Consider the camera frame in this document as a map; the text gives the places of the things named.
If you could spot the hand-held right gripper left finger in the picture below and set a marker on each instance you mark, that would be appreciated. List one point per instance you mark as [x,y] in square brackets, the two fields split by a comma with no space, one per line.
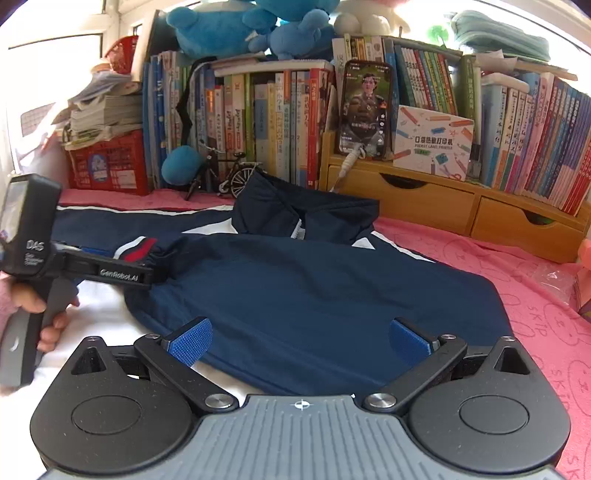
[194,339]

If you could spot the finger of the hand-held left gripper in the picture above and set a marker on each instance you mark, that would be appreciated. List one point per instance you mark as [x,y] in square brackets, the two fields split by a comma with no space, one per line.
[159,265]

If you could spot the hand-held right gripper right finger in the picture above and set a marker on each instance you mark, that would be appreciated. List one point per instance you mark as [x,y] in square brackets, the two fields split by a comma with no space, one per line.
[408,339]

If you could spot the navy and white jacket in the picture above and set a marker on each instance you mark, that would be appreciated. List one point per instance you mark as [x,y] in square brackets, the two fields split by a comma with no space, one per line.
[323,286]

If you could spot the person's left hand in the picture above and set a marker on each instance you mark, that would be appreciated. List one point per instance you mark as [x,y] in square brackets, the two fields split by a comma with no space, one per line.
[27,302]

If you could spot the round blue plush ball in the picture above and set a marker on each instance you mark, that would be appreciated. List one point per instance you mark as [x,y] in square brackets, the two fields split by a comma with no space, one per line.
[181,165]

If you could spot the red plastic crate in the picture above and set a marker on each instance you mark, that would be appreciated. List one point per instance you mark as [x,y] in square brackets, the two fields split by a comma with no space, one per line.
[111,166]

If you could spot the miniature bicycle model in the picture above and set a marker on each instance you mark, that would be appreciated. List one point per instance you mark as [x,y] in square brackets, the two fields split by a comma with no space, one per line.
[235,177]

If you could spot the wooden drawer organizer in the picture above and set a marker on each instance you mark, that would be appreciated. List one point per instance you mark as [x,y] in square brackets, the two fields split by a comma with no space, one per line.
[438,203]

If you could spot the stack of papers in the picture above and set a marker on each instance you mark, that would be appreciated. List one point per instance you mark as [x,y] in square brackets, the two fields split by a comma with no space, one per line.
[106,115]

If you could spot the clear plastic bag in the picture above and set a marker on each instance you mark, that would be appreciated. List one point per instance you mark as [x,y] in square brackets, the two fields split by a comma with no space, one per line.
[554,281]

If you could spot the row of books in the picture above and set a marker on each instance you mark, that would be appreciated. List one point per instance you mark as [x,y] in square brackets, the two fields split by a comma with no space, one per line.
[258,124]

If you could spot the white printed cardboard box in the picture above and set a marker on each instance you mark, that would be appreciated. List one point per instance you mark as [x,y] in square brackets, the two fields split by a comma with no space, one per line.
[434,143]

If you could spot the red plastic basket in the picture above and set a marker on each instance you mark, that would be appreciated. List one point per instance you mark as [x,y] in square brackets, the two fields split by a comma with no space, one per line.
[121,55]

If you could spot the grey flat board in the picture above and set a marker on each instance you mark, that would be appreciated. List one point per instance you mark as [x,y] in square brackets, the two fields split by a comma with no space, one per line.
[157,34]

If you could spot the black smartphone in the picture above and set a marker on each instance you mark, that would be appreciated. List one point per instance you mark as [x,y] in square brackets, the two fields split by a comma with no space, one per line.
[367,110]

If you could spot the plain blue plush toy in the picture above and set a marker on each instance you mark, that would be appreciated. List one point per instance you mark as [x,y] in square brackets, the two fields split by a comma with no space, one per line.
[212,25]

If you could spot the teal folded cloth stack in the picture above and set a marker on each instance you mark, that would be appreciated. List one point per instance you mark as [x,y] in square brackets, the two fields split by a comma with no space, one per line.
[501,37]

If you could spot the pink bunny plush toy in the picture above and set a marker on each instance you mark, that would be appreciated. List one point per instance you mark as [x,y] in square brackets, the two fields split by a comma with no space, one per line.
[364,16]

